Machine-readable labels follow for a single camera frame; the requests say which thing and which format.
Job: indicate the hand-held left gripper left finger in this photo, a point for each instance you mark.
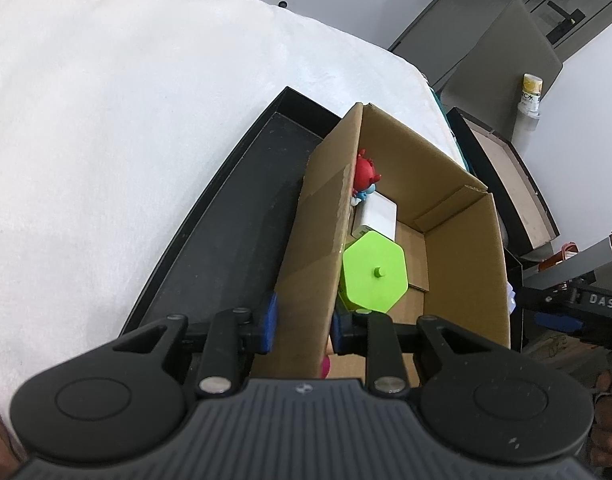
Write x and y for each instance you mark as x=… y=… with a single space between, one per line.
x=267 y=325

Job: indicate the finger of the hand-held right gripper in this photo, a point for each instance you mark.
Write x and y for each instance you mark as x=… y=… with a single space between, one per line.
x=556 y=322

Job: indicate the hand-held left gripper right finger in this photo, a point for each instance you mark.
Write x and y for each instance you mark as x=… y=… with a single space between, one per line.
x=341 y=332

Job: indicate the pink toy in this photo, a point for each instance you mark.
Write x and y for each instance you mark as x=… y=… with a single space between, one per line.
x=325 y=367

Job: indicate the green hexagonal container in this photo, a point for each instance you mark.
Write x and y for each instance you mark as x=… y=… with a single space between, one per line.
x=371 y=260

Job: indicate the white box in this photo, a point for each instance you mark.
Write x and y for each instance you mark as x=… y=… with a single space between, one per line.
x=376 y=215

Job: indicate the brown cardboard box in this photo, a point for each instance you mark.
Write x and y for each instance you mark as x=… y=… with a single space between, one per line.
x=461 y=240

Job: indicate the red toy figure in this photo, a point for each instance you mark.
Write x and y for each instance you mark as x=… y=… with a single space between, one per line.
x=365 y=172

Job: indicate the person's left forearm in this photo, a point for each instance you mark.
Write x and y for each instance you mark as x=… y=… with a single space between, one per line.
x=1 y=440

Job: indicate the person's right hand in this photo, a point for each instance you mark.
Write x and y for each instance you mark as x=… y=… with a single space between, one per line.
x=611 y=420

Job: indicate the orange object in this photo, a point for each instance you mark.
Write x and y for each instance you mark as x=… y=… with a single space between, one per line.
x=558 y=255

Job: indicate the black tray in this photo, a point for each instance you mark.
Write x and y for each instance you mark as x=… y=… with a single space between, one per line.
x=226 y=220

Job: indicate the black framed brown board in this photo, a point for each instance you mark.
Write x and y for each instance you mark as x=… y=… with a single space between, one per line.
x=511 y=175

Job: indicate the yellow and white bottle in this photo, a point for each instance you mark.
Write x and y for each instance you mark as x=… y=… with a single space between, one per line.
x=531 y=85

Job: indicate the dark grey panel board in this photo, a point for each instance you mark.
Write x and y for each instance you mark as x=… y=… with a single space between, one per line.
x=436 y=25

